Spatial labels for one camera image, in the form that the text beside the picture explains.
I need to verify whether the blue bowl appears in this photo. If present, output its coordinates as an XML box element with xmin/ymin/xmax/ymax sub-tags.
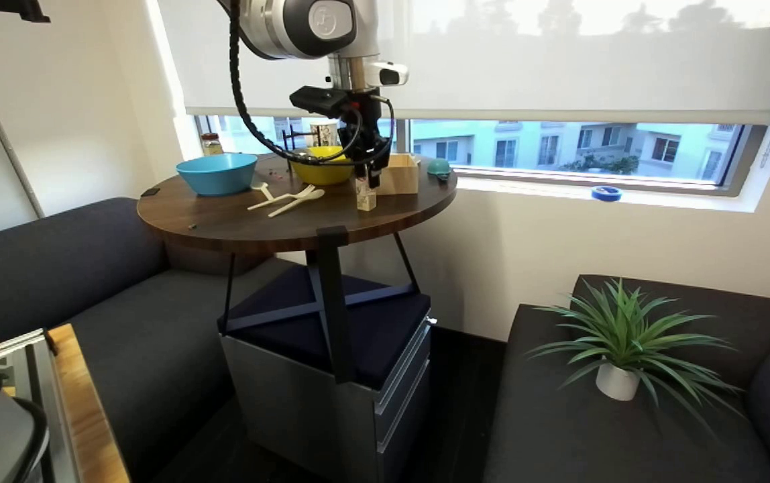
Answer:
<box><xmin>175</xmin><ymin>152</ymin><xmax>264</xmax><ymax>201</ymax></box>

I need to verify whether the white roller blind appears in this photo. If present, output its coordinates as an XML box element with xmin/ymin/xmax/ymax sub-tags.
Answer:
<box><xmin>155</xmin><ymin>0</ymin><xmax>770</xmax><ymax>130</ymax></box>

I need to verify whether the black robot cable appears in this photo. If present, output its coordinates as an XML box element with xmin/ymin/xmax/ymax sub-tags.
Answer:
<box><xmin>226</xmin><ymin>0</ymin><xmax>352</xmax><ymax>169</ymax></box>

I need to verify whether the white window frame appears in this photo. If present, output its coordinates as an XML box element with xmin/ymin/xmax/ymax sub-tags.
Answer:
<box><xmin>142</xmin><ymin>0</ymin><xmax>770</xmax><ymax>217</ymax></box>

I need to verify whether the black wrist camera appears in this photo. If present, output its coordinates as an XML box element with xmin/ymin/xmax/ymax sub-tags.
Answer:
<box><xmin>288</xmin><ymin>84</ymin><xmax>352</xmax><ymax>121</ymax></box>

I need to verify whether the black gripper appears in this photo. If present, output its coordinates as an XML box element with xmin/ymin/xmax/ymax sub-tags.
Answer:
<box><xmin>340</xmin><ymin>84</ymin><xmax>398</xmax><ymax>194</ymax></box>

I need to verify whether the light wooden open box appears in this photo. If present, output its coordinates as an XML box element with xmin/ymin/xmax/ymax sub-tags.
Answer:
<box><xmin>377</xmin><ymin>152</ymin><xmax>423</xmax><ymax>200</ymax></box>

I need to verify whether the dark blue cushion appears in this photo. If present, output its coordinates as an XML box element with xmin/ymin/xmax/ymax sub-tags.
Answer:
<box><xmin>221</xmin><ymin>264</ymin><xmax>433</xmax><ymax>393</ymax></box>

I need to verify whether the aluminium frame rail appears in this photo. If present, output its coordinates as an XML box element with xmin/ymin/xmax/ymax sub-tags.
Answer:
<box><xmin>0</xmin><ymin>326</ymin><xmax>75</xmax><ymax>483</ymax></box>

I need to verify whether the grey metal file cabinet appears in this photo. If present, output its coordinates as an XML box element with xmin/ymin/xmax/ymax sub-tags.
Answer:
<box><xmin>214</xmin><ymin>306</ymin><xmax>441</xmax><ymax>483</ymax></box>

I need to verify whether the white plastic fork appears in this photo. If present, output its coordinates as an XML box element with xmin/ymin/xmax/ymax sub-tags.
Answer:
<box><xmin>267</xmin><ymin>184</ymin><xmax>328</xmax><ymax>223</ymax></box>

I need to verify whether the black camera bracket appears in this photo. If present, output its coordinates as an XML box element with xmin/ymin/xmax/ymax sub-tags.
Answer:
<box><xmin>0</xmin><ymin>0</ymin><xmax>55</xmax><ymax>27</ymax></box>

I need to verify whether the wooden board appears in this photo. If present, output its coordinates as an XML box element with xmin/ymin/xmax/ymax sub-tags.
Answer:
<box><xmin>45</xmin><ymin>323</ymin><xmax>135</xmax><ymax>483</ymax></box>

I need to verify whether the yellow bowl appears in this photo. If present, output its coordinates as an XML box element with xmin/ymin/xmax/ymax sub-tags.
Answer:
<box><xmin>291</xmin><ymin>142</ymin><xmax>356</xmax><ymax>192</ymax></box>

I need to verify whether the dark grey sofa section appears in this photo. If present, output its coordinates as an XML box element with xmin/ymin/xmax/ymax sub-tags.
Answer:
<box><xmin>0</xmin><ymin>194</ymin><xmax>316</xmax><ymax>483</ymax></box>
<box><xmin>478</xmin><ymin>271</ymin><xmax>770</xmax><ymax>483</ymax></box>

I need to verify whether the white plant pot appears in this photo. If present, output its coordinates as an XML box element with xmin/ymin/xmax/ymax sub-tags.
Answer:
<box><xmin>594</xmin><ymin>357</ymin><xmax>645</xmax><ymax>405</ymax></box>

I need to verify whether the black metal table base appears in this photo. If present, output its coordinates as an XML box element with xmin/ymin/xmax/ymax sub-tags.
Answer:
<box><xmin>214</xmin><ymin>223</ymin><xmax>423</xmax><ymax>388</ymax></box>

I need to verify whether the blue tape roll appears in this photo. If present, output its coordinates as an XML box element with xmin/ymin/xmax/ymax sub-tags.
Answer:
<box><xmin>588</xmin><ymin>184</ymin><xmax>625</xmax><ymax>205</ymax></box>

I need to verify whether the green spiky plant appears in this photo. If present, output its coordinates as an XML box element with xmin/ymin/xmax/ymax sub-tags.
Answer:
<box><xmin>527</xmin><ymin>278</ymin><xmax>748</xmax><ymax>425</ymax></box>

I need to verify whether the black metal stand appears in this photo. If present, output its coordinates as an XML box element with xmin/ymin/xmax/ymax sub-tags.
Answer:
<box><xmin>276</xmin><ymin>118</ymin><xmax>316</xmax><ymax>160</ymax></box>

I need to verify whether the teal round object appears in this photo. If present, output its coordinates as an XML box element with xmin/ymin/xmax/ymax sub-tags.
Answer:
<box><xmin>423</xmin><ymin>157</ymin><xmax>456</xmax><ymax>189</ymax></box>

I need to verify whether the jar with brown lid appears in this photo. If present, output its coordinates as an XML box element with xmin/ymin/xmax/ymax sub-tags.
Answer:
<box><xmin>199</xmin><ymin>130</ymin><xmax>226</xmax><ymax>162</ymax></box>

